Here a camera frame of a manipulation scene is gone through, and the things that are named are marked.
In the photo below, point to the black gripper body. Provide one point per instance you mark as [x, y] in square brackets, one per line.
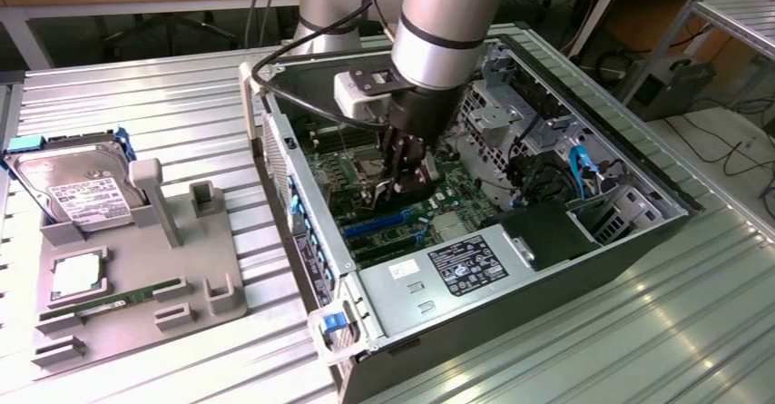
[427, 113]

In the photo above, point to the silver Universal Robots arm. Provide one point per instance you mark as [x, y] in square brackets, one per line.
[442, 36]

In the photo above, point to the CPU socket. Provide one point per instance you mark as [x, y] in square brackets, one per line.
[370, 168]

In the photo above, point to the black RAM slot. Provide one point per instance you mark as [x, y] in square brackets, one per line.
[342, 146]
[339, 137]

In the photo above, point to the green Dell motherboard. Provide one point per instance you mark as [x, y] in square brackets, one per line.
[449, 204]

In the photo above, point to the silver disk bay cage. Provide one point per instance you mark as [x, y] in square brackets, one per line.
[503, 113]

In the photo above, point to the blue expansion slot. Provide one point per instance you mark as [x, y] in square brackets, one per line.
[375, 224]

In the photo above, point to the silver chipset heatsink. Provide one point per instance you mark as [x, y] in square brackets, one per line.
[457, 228]

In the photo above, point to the grey power supply unit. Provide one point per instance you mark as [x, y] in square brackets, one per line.
[461, 268]

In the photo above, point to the open black PC case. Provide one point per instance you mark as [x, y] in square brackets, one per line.
[545, 295]

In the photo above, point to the black equipment box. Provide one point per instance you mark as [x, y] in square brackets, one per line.
[673, 86]

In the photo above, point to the grey plastic parts rack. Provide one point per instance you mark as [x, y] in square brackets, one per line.
[151, 259]

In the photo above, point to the black office chair base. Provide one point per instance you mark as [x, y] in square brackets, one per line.
[170, 27]

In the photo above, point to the hard disk in blue caddy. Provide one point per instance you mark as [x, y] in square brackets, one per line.
[67, 186]

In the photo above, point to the green RAM stick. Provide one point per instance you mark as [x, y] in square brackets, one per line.
[115, 299]

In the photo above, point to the silver CPU chip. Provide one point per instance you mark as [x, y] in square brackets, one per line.
[78, 277]

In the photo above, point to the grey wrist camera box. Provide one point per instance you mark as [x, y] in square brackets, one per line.
[363, 97]

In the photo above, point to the aluminium profile frame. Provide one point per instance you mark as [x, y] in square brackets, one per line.
[733, 27]

